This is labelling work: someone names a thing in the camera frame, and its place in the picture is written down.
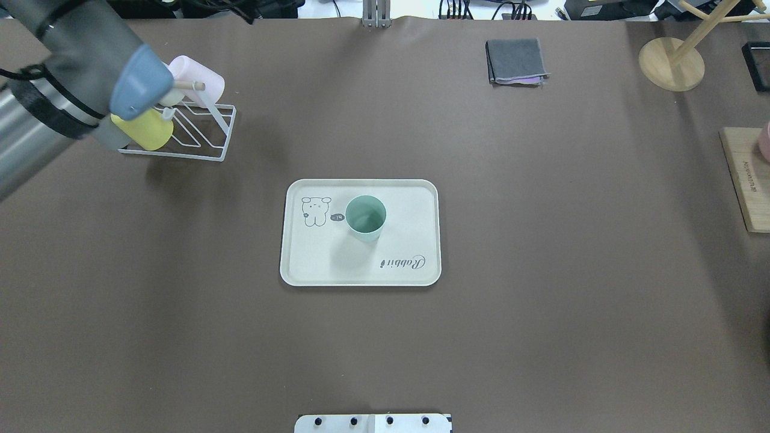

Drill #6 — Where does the green plastic cup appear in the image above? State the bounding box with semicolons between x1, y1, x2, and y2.
344;195;387;243

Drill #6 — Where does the cream rabbit tray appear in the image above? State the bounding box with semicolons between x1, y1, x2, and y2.
280;179;442;287

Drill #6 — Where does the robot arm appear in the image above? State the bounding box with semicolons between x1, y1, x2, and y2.
1;1;174;199

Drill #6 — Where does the cream plastic cup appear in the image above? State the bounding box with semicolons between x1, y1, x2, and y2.
158;88;185;107

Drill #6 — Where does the pink plastic cup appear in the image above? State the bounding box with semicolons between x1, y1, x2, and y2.
168;55;226;103

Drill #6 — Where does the yellow plastic cup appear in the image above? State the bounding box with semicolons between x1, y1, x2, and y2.
110;108;174;151

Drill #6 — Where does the folded grey cloth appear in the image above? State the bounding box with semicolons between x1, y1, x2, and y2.
485;38;550;86

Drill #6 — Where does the wooden mug tree stand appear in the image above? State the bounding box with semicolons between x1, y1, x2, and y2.
638;1;769;91

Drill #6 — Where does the wooden board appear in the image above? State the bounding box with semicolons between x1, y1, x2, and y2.
719;127;769;233

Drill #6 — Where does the pink mug on board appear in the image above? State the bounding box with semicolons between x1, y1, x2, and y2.
758;121;770;164

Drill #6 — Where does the black box at edge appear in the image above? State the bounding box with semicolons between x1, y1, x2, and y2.
742;41;769;93

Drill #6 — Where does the white wire cup rack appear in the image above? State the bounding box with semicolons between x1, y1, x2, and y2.
118;81;238;162

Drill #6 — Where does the metal camera pole bracket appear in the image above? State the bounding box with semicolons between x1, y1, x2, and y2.
362;0;392;28

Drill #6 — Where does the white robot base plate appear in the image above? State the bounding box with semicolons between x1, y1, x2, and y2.
294;413;454;432

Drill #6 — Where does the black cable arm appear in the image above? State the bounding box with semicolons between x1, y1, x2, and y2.
0;63;46;82

